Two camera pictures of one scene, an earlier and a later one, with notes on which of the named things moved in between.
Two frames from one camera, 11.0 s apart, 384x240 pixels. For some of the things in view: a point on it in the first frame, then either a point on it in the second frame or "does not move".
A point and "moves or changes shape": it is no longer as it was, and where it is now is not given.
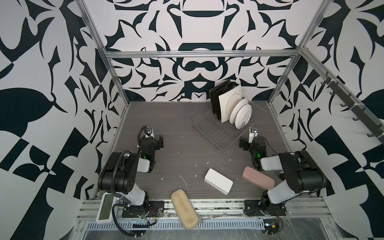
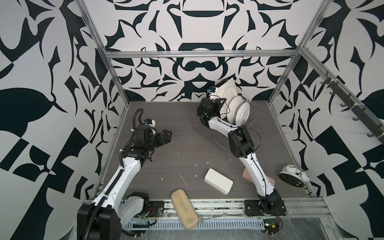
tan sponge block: (185, 210) does not move
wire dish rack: (223, 134) does not move
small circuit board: (271, 226) does not move
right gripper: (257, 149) to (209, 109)
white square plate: (228, 101) moves or changes shape
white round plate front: (243, 116) does not move
